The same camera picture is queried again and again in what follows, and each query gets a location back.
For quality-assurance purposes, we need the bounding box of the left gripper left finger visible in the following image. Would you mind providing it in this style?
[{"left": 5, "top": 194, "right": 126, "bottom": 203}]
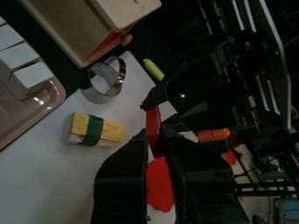
[{"left": 89, "top": 128, "right": 150, "bottom": 224}]

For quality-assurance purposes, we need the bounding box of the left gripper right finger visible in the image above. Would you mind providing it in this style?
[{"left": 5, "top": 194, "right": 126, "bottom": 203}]
[{"left": 160, "top": 125, "right": 249, "bottom": 224}]

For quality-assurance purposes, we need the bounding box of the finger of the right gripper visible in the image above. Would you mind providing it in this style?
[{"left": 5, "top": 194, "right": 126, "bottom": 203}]
[
  {"left": 138, "top": 58, "right": 220, "bottom": 116},
  {"left": 162, "top": 108, "right": 237, "bottom": 133}
]

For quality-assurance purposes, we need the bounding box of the orange toy carrot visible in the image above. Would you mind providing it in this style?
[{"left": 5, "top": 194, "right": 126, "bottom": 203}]
[{"left": 194, "top": 123, "right": 249, "bottom": 144}]

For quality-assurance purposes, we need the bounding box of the red play dough blob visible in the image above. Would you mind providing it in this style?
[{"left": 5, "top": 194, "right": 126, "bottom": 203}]
[{"left": 144, "top": 157, "right": 174, "bottom": 214}]

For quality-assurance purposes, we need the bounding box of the black metal stand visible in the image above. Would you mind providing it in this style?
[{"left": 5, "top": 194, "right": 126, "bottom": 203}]
[{"left": 232, "top": 139, "right": 299, "bottom": 200}]

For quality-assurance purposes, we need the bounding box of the white cutting board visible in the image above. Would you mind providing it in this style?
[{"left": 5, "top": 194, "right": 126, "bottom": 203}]
[{"left": 0, "top": 51, "right": 243, "bottom": 224}]

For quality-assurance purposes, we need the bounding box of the egg sushi with green band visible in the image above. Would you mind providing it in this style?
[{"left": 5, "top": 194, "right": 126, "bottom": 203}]
[{"left": 61, "top": 112, "right": 126, "bottom": 148}]

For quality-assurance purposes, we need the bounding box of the pale blue box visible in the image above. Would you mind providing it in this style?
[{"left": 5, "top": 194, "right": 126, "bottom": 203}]
[{"left": 273, "top": 198, "right": 299, "bottom": 224}]

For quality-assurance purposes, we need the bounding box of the wooden box with red drawer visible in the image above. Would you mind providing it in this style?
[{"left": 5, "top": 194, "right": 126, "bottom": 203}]
[{"left": 16, "top": 0, "right": 162, "bottom": 69}]

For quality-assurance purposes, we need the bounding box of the white cube block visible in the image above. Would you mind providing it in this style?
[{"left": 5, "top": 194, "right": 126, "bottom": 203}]
[
  {"left": 0, "top": 24, "right": 26, "bottom": 52},
  {"left": 5, "top": 61, "right": 56, "bottom": 102},
  {"left": 0, "top": 43, "right": 42, "bottom": 84}
]

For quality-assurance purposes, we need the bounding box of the metal ring cutter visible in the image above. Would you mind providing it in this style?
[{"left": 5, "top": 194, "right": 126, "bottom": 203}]
[{"left": 78, "top": 55, "right": 126, "bottom": 105}]

